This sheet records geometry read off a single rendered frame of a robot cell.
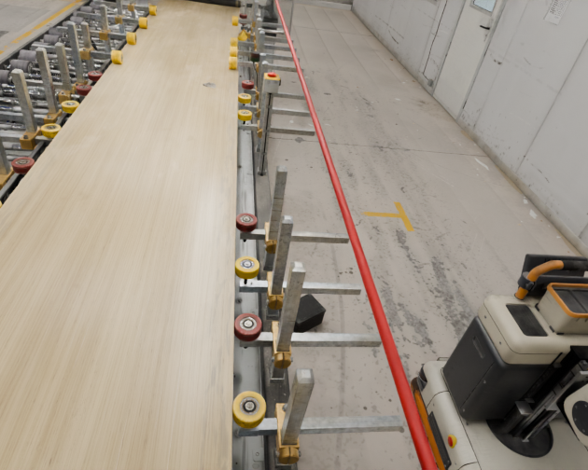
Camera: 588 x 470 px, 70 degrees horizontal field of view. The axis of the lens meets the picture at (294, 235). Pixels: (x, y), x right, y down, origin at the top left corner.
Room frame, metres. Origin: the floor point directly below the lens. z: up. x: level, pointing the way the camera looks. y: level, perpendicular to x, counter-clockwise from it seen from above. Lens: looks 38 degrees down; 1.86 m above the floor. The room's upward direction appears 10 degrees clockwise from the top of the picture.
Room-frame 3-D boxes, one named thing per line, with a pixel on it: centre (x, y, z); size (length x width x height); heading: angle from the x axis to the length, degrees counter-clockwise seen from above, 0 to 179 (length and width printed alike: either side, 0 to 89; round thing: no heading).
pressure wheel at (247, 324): (0.78, 0.08, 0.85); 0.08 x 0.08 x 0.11
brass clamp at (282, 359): (0.78, -0.02, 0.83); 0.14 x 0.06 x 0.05; 12
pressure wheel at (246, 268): (1.02, 0.14, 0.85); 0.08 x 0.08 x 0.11
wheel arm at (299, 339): (0.82, -0.11, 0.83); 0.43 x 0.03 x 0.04; 102
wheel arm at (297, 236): (1.31, -0.01, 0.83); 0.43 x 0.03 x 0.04; 102
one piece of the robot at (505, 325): (1.11, -1.05, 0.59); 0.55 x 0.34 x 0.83; 102
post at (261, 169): (1.97, 0.23, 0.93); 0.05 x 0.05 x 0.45; 12
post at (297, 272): (0.76, -0.02, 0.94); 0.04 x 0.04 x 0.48; 12
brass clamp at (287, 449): (0.54, -0.07, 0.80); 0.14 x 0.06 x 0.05; 12
